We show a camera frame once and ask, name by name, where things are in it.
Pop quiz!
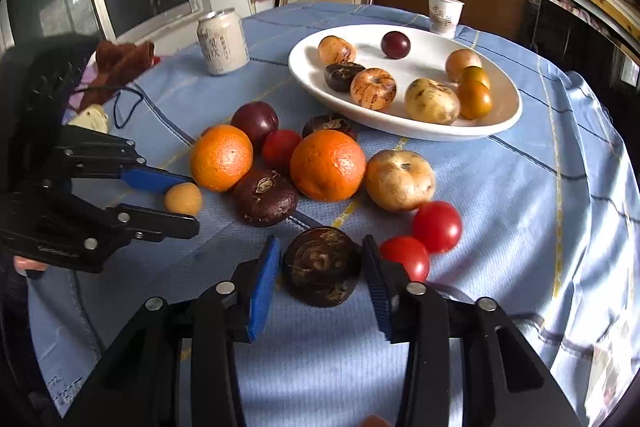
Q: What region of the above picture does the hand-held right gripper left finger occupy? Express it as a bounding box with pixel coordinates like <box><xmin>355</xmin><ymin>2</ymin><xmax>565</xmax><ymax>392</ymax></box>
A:
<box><xmin>65</xmin><ymin>235</ymin><xmax>282</xmax><ymax>427</ymax></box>

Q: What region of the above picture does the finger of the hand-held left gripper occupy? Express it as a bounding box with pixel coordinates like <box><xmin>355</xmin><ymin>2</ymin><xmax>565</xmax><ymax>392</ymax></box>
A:
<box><xmin>0</xmin><ymin>187</ymin><xmax>200</xmax><ymax>275</ymax></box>
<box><xmin>47</xmin><ymin>124</ymin><xmax>195</xmax><ymax>194</ymax></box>

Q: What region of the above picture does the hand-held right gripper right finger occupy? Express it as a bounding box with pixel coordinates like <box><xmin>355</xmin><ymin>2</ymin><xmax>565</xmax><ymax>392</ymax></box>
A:
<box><xmin>361</xmin><ymin>235</ymin><xmax>583</xmax><ymax>427</ymax></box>

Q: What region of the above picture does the small tan longan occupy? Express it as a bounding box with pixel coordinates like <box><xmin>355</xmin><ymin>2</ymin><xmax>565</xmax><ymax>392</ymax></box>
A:
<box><xmin>164</xmin><ymin>182</ymin><xmax>204</xmax><ymax>217</ymax></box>

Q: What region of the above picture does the red tomato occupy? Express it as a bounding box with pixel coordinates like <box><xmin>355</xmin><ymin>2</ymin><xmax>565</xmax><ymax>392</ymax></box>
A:
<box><xmin>379</xmin><ymin>236</ymin><xmax>431</xmax><ymax>284</ymax></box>
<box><xmin>412</xmin><ymin>201</ymin><xmax>463</xmax><ymax>254</ymax></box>
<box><xmin>262</xmin><ymin>129</ymin><xmax>304</xmax><ymax>172</ymax></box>

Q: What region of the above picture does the dark red plum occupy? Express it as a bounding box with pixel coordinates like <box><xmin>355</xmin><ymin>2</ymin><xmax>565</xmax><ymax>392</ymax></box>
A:
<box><xmin>380</xmin><ymin>31</ymin><xmax>412</xmax><ymax>60</ymax></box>
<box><xmin>230</xmin><ymin>101</ymin><xmax>280</xmax><ymax>148</ymax></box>

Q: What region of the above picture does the pale tan round fruit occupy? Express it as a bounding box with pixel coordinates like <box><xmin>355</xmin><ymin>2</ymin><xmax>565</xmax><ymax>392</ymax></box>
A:
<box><xmin>364</xmin><ymin>149</ymin><xmax>436</xmax><ymax>213</ymax></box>

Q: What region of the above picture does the yellow speckled fruit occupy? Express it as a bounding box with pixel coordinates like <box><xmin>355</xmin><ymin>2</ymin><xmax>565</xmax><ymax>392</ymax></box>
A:
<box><xmin>404</xmin><ymin>78</ymin><xmax>461</xmax><ymax>126</ymax></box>

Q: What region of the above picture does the striped tan fruit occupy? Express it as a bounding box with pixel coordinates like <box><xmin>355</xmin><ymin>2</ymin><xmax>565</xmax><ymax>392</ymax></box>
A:
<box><xmin>350</xmin><ymin>68</ymin><xmax>397</xmax><ymax>111</ymax></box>
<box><xmin>317</xmin><ymin>35</ymin><xmax>357</xmax><ymax>66</ymax></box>

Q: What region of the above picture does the greenish orange mandarin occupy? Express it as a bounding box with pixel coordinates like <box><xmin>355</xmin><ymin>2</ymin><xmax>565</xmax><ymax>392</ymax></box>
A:
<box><xmin>457</xmin><ymin>66</ymin><xmax>491</xmax><ymax>90</ymax></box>

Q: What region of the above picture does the white oval plate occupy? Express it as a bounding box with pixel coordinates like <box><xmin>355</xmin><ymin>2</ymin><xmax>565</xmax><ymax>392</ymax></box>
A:
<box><xmin>288</xmin><ymin>24</ymin><xmax>524</xmax><ymax>142</ymax></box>

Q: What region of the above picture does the person's left hand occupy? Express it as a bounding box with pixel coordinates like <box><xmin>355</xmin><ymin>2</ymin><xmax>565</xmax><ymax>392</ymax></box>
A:
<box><xmin>14</xmin><ymin>256</ymin><xmax>48</xmax><ymax>278</ymax></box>

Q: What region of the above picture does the pale pink cloth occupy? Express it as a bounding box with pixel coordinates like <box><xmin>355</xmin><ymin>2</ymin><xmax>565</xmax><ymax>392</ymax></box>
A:
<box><xmin>67</xmin><ymin>67</ymin><xmax>101</xmax><ymax>108</ymax></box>

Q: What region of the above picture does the beige power strip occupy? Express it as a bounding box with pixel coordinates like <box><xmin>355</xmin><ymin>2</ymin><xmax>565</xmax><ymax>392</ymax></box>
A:
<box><xmin>65</xmin><ymin>103</ymin><xmax>110</xmax><ymax>135</ymax></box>

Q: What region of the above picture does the brown cloth bundle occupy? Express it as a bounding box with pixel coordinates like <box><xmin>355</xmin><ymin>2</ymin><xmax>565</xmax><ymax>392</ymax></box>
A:
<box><xmin>77</xmin><ymin>39</ymin><xmax>162</xmax><ymax>112</ymax></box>

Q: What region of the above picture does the white beverage can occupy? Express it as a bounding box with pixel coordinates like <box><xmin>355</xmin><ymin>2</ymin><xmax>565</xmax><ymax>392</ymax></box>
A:
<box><xmin>196</xmin><ymin>8</ymin><xmax>250</xmax><ymax>76</ymax></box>

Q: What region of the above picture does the blue plaid tablecloth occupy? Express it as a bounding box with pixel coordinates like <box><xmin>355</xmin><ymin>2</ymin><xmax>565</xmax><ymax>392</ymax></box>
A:
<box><xmin>27</xmin><ymin>2</ymin><xmax>640</xmax><ymax>427</ymax></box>

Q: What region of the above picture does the white paper cup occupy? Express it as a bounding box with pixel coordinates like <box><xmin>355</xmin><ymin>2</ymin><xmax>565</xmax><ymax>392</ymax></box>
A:
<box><xmin>427</xmin><ymin>0</ymin><xmax>465</xmax><ymax>39</ymax></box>

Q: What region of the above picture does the black glossy panel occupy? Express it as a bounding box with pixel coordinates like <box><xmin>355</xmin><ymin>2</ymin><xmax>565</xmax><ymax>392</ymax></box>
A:
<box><xmin>530</xmin><ymin>0</ymin><xmax>640</xmax><ymax>118</ymax></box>

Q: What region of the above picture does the black cable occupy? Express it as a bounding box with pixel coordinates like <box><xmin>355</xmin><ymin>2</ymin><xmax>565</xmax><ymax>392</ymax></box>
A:
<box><xmin>112</xmin><ymin>86</ymin><xmax>157</xmax><ymax>130</ymax></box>

